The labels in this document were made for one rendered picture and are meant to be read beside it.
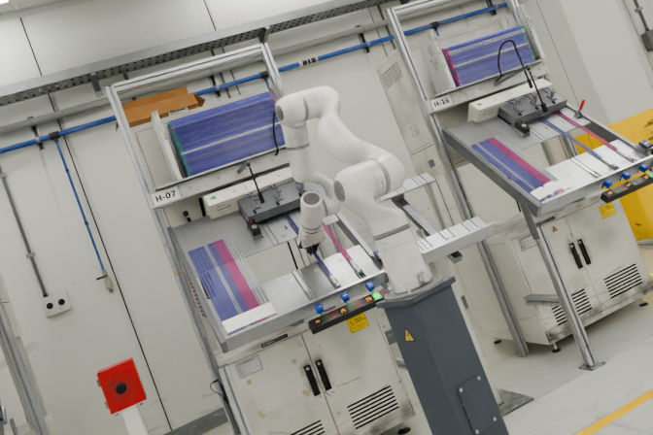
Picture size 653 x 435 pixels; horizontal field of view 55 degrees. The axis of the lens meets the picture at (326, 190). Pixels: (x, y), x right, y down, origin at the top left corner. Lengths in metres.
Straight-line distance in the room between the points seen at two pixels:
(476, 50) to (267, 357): 1.89
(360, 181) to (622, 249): 1.95
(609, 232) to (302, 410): 1.78
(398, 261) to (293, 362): 0.97
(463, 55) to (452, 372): 1.91
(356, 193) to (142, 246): 2.62
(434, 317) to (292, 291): 0.74
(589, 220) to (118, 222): 2.84
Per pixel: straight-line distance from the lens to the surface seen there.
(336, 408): 2.79
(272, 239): 2.67
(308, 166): 2.30
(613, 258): 3.47
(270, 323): 2.35
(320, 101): 2.12
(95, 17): 4.66
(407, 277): 1.89
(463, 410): 1.95
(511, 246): 3.13
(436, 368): 1.90
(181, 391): 4.32
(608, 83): 5.24
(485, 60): 3.44
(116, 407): 2.47
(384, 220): 1.87
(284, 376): 2.71
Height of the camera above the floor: 1.00
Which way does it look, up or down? 2 degrees up
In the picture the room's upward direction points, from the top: 21 degrees counter-clockwise
